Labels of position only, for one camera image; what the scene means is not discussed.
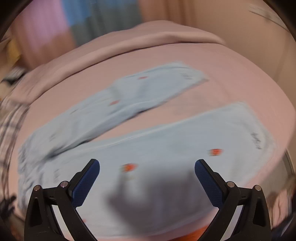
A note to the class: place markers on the light blue denim pants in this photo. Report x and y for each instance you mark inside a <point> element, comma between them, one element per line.
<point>147,183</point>

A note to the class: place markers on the pink and blue curtain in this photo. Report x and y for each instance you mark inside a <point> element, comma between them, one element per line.
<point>45,30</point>

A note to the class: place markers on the pink bed sheet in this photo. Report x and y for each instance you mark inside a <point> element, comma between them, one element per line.
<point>231,78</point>

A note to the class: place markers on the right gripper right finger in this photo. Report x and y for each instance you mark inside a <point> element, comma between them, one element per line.
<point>253,222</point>

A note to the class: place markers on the plaid pillow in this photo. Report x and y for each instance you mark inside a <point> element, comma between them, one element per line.
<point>11,123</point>

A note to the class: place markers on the pink folded duvet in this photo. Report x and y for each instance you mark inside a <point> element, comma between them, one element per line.
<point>149,34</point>

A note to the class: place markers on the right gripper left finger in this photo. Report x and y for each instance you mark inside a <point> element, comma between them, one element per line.
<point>41,222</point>

